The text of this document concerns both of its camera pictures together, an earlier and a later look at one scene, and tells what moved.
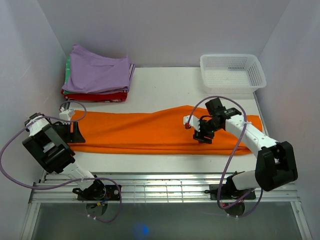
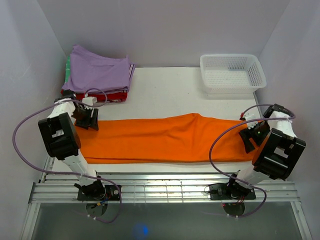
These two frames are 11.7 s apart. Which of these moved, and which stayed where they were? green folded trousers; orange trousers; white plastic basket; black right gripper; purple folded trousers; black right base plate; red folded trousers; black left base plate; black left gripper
Moved: black left gripper; black right gripper; orange trousers
Stayed: purple folded trousers; black left base plate; black right base plate; green folded trousers; white plastic basket; red folded trousers
